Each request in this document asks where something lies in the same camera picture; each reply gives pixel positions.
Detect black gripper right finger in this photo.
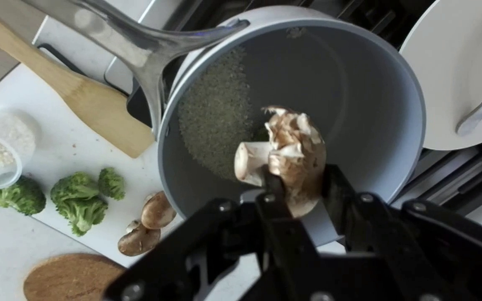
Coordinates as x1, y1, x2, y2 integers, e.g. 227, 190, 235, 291
319, 162, 482, 301

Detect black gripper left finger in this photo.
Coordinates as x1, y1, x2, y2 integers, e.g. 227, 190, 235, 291
103, 170, 322, 301

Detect brown mushroom with white stem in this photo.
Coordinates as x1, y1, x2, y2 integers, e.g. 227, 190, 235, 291
233, 105, 329, 219

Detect white pot lid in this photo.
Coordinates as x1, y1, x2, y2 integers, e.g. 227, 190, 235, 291
399, 0, 482, 152

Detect white cutting board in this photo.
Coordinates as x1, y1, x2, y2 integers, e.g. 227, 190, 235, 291
0, 61, 188, 269

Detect small green broccoli floret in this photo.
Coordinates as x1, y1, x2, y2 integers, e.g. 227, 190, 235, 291
96, 165, 128, 202

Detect large green broccoli floret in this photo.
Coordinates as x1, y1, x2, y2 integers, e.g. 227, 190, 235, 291
49, 170, 111, 237

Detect round cork trivet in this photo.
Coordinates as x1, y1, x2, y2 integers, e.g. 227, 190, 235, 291
22, 252, 128, 301

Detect small bowl of rice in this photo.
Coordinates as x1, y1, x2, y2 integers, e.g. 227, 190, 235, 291
0, 108, 41, 192

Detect white saucepan with metal handle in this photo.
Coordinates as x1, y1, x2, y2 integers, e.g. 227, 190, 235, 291
22, 0, 429, 250

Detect wooden spatula handle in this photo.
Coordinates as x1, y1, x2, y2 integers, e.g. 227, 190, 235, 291
0, 1, 156, 160

